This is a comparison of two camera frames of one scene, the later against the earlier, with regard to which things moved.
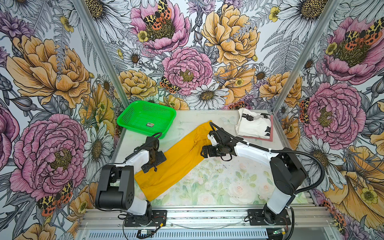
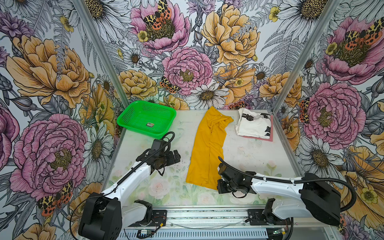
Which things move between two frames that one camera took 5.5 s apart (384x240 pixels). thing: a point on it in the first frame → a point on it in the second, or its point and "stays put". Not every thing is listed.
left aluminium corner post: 105,55 stays put
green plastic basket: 148,117 stays put
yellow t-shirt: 182,159 → 207,159
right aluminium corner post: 329,6 stays put
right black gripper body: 215,151 → 224,187
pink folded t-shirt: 270,138 stays put
